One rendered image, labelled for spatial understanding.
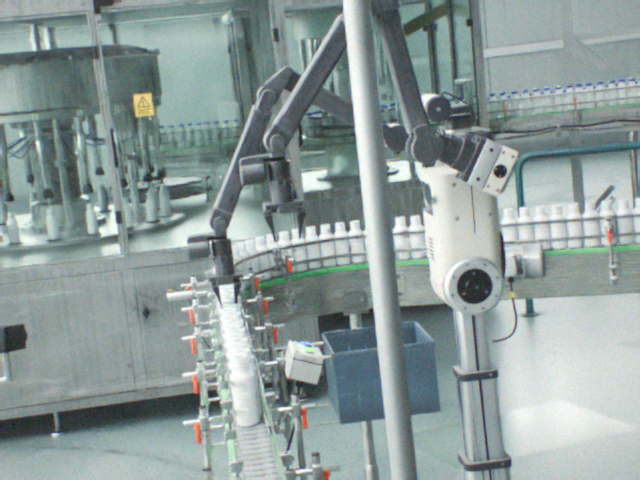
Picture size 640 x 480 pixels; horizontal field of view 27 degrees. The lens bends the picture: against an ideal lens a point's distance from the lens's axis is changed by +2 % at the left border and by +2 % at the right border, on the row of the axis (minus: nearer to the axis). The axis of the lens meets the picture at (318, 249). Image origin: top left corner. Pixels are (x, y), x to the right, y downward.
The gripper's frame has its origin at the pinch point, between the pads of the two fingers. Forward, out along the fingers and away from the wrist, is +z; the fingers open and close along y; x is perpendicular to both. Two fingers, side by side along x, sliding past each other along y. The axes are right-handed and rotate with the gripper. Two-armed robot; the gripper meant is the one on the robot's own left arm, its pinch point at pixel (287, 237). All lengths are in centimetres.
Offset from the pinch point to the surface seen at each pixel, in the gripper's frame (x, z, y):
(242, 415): -28.8, 36.5, -16.9
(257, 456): -52, 39, -15
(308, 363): -10.5, 30.8, 1.1
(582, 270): 154, 49, 119
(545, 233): 161, 34, 108
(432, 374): 56, 55, 43
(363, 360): 56, 48, 22
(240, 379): -29.0, 27.9, -16.4
